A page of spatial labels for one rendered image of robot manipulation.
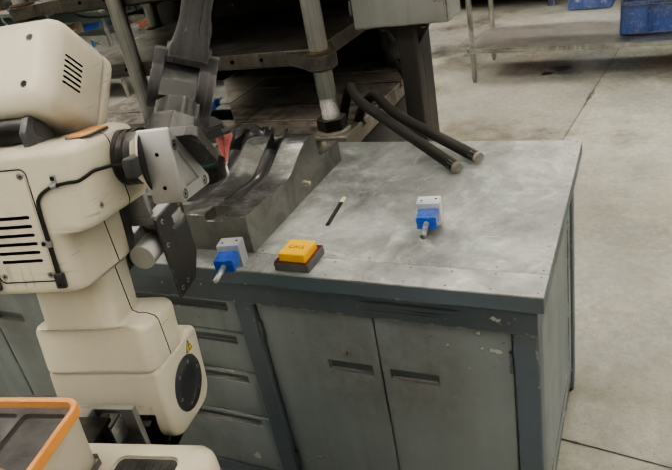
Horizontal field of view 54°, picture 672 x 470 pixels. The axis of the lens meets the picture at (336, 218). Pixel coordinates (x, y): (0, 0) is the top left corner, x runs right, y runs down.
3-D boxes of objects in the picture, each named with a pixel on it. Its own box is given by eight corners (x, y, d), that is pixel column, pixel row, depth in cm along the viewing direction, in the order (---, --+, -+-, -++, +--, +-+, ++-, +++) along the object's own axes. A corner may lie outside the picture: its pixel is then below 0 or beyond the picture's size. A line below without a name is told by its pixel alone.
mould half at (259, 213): (254, 253, 145) (239, 198, 139) (161, 246, 156) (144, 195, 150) (341, 159, 184) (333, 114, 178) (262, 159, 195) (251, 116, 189)
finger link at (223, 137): (199, 167, 144) (187, 127, 139) (229, 155, 146) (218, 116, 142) (210, 175, 138) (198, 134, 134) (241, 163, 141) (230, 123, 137)
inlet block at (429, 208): (436, 248, 133) (433, 225, 131) (412, 248, 135) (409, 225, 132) (443, 217, 144) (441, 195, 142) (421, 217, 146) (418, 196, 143)
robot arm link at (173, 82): (156, 102, 98) (192, 109, 100) (166, 48, 102) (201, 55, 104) (154, 133, 106) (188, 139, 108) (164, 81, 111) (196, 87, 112)
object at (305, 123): (349, 154, 207) (345, 132, 204) (52, 154, 262) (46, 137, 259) (424, 72, 273) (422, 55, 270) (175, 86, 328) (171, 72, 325)
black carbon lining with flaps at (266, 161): (238, 211, 149) (227, 173, 145) (181, 209, 156) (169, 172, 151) (303, 150, 176) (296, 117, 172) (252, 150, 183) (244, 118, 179)
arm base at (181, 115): (120, 141, 96) (195, 133, 93) (129, 96, 99) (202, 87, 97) (149, 169, 104) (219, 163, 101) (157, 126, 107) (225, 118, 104)
